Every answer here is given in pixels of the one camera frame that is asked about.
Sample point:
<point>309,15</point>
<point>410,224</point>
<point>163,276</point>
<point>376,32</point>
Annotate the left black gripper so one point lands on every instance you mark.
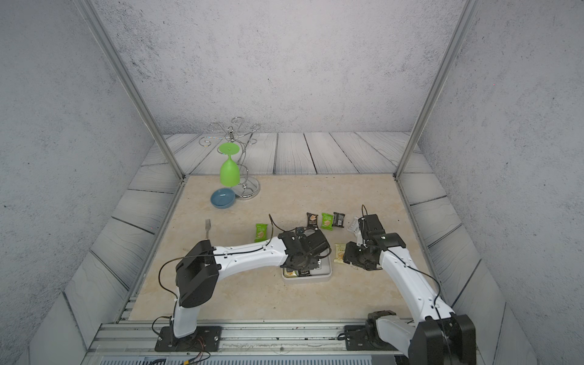
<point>316,261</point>

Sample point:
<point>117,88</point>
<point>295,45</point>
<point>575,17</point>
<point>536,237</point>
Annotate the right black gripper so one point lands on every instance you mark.
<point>350,255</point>

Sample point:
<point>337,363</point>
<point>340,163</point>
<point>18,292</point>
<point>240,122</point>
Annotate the beige cookie packet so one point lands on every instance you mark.
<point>339,253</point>

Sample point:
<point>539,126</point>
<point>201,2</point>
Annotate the white cookie packet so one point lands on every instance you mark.
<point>353,226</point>

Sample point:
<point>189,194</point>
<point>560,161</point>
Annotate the white plastic storage box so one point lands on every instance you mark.
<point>321,273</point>

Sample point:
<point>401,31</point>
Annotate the green cookie packet front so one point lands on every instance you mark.
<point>260,233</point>

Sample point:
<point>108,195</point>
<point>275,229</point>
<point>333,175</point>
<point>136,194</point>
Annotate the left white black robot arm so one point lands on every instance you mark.
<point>198,273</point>

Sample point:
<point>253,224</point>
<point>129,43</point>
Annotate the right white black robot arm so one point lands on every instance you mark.
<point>435,334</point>

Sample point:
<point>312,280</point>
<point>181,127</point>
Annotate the blue ceramic bowl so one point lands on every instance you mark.
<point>223,198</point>

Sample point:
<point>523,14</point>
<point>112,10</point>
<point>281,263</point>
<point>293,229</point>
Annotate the green plastic wine glass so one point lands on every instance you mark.
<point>230,171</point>

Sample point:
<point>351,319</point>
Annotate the silver wire glass rack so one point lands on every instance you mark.
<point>249,186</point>

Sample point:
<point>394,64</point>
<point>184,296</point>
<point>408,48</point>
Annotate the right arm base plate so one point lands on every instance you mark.
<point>387,336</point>

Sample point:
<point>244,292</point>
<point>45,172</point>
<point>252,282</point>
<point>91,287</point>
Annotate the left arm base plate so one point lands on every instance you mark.
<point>188,340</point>

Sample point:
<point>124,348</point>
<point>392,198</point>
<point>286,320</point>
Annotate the aluminium front rail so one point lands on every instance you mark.
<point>240,341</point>

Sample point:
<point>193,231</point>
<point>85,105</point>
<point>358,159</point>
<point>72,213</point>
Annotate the right aluminium frame post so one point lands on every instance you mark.
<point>469,11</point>

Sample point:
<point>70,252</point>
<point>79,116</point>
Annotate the aluminium frame post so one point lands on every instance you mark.
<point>469,11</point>
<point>96,27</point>

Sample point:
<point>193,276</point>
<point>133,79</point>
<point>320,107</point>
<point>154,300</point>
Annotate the left aluminium frame post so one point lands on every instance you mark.
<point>96,27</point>

